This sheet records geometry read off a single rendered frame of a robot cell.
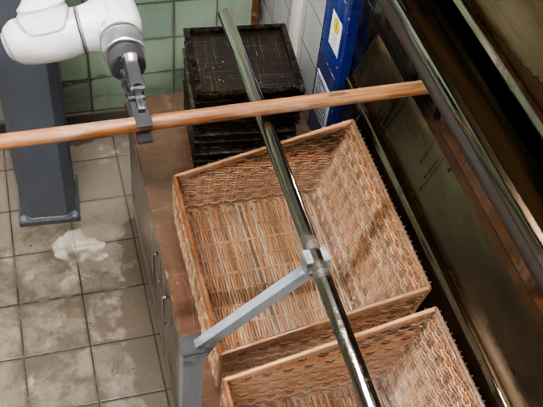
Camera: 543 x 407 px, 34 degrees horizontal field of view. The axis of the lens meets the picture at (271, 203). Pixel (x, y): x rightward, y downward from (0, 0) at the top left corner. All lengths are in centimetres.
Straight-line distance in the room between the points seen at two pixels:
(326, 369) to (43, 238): 140
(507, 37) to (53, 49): 93
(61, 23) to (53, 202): 124
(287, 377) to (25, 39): 91
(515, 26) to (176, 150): 125
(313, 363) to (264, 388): 12
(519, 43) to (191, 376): 86
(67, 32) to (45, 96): 83
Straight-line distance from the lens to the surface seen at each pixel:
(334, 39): 235
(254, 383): 194
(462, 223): 185
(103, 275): 298
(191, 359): 169
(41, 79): 269
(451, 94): 149
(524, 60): 152
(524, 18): 155
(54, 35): 193
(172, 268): 226
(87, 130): 171
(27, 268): 303
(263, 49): 242
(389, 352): 202
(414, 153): 201
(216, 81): 231
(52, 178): 298
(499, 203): 137
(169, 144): 255
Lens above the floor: 238
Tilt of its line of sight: 48 degrees down
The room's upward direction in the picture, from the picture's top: 7 degrees clockwise
